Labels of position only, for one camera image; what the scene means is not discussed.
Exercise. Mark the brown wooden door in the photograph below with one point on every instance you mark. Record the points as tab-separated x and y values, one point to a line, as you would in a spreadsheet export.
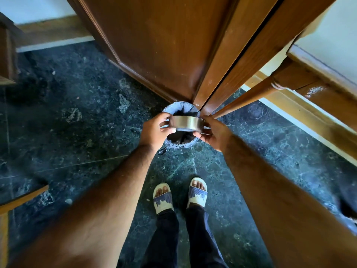
167	44

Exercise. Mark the dark trousers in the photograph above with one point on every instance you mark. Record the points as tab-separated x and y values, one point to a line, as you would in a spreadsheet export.
195	242

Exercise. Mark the person's left thumb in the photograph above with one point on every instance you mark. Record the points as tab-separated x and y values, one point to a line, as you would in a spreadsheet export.
168	132

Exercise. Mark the brown wooden table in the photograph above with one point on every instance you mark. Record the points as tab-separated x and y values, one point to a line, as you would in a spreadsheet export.
306	78

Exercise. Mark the dark wooden cabinet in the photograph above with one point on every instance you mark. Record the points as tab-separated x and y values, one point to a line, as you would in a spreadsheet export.
7	52

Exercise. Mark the brown wooden door frame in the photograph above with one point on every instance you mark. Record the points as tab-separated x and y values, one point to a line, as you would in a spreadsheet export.
251	50

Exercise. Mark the person's right forearm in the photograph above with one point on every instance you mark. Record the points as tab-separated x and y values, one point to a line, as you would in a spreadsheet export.
284	209

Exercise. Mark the person's right hand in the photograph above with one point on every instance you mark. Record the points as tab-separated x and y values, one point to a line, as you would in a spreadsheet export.
219	136

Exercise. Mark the bin with dark liner bag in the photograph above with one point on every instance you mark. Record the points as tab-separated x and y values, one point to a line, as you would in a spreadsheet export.
181	140

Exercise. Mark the person's left hand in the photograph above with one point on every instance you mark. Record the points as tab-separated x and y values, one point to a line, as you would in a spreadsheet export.
150	132

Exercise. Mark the person's left forearm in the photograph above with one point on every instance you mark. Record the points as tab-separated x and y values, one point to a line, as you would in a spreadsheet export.
92	217

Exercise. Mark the person's right thumb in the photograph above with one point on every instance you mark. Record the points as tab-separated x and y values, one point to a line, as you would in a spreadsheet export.
201	135

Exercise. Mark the round steel bowl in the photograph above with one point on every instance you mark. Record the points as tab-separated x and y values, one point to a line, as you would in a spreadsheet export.
186	123

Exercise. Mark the white patterned slipper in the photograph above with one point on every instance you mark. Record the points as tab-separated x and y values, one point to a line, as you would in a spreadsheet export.
197	195
163	200

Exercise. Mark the light wooden furniture edge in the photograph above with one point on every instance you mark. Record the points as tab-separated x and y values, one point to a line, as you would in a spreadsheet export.
11	205

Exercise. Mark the white patterned left slipper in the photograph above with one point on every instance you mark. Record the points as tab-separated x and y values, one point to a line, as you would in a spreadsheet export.
163	200

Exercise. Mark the white patterned right slipper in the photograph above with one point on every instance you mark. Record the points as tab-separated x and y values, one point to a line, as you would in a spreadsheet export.
197	195

